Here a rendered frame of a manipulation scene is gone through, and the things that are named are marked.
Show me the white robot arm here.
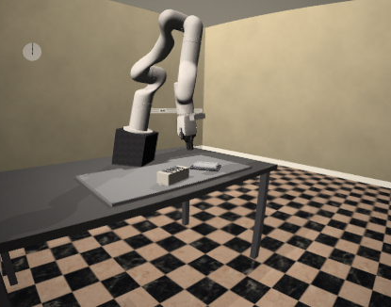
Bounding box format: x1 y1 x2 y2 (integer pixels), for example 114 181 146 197
123 9 205 134

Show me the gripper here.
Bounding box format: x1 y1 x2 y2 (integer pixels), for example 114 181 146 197
177 115 197 151

